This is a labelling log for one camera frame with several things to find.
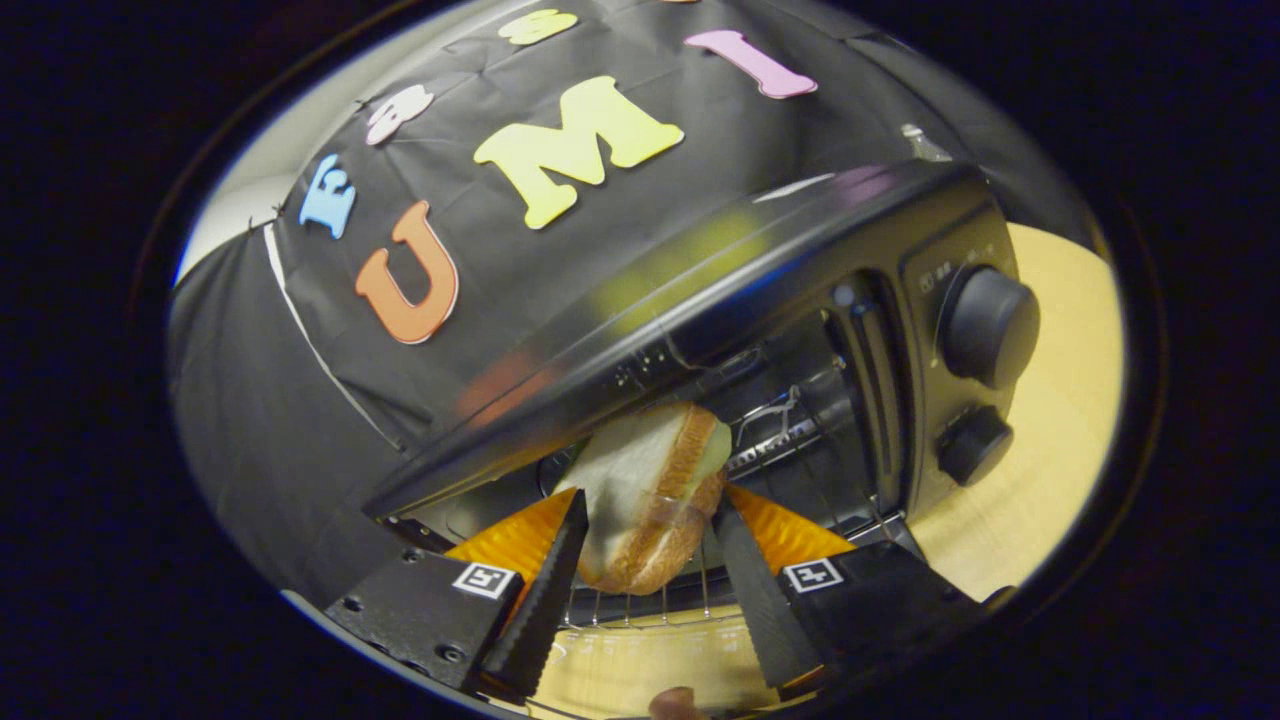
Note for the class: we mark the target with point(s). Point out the black toaster oven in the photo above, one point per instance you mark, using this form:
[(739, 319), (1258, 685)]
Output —
[(700, 290)]

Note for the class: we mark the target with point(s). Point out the toasted bread sandwich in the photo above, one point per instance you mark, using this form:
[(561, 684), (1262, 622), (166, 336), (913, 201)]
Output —
[(640, 490)]

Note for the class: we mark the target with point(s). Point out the green label bottle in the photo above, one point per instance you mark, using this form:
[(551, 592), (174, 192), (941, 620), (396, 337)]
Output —
[(925, 145)]

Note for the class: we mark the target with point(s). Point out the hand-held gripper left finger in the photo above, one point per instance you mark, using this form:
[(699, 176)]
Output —
[(545, 610)]

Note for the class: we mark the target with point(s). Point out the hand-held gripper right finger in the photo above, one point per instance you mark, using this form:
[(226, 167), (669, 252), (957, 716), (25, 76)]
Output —
[(765, 610)]

